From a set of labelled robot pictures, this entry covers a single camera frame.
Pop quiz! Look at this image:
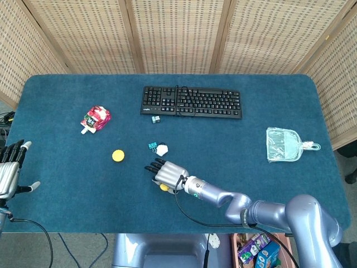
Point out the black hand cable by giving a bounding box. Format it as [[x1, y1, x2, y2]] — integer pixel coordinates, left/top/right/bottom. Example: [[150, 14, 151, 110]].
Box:
[[9, 217, 54, 268], [174, 175, 301, 268]]

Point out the red spouted drink pouch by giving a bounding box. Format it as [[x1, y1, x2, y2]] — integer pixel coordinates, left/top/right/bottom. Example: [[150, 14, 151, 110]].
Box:
[[80, 106, 112, 135]]

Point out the black computer keyboard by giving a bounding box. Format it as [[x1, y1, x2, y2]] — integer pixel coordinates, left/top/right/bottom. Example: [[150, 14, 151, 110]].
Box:
[[140, 85, 243, 120]]

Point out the blue floor cable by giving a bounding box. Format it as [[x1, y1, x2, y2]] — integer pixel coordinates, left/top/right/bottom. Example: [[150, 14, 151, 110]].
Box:
[[57, 233, 109, 268]]

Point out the black left hand cable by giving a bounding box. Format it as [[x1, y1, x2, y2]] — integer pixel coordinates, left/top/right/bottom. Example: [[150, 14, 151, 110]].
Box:
[[9, 217, 54, 268]]

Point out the blue carpet table cloth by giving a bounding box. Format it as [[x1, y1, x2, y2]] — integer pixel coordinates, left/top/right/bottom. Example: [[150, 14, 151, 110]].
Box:
[[2, 74, 352, 234]]

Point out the silver-blue robot torso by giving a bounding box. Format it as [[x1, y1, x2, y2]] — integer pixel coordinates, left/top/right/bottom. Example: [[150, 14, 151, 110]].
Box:
[[111, 233, 234, 268]]

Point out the pink plastic basket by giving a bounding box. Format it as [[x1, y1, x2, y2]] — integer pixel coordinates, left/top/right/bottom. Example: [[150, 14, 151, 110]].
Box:
[[230, 233, 295, 268]]

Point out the purple snack box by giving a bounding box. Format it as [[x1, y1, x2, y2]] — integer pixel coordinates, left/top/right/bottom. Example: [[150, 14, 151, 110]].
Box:
[[237, 233, 271, 265]]

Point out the black chair base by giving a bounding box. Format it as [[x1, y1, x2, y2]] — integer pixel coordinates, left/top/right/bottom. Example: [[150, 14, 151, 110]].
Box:
[[336, 141, 357, 185]]

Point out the woven bamboo folding screen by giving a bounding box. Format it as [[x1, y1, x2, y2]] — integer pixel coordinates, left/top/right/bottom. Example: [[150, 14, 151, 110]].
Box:
[[0, 0, 357, 151]]

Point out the black cable clutter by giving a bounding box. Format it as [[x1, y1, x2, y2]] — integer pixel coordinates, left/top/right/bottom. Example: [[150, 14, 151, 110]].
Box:
[[0, 111, 16, 143]]

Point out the blue snack box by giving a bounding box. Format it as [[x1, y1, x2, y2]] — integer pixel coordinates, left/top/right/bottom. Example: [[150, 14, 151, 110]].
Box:
[[255, 241, 282, 268]]

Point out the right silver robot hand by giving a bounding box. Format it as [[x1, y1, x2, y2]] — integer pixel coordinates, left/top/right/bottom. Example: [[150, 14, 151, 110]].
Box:
[[144, 157, 190, 195]]

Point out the black torso cable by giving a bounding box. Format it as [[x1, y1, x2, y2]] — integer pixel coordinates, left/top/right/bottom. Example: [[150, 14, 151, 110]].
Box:
[[203, 233, 210, 268]]

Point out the black keyboard cable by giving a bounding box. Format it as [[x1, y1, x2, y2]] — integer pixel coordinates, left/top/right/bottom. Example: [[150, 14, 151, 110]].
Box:
[[174, 84, 196, 117]]

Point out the black right hand cable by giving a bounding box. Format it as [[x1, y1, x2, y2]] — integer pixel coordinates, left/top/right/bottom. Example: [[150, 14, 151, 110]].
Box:
[[174, 175, 301, 268]]

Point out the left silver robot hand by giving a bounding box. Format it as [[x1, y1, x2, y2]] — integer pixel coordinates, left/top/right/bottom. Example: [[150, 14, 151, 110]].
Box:
[[0, 139, 41, 199]]

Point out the green dustpan in clear bag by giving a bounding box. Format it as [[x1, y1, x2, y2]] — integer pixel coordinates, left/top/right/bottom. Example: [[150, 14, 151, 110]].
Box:
[[266, 127, 321, 164]]

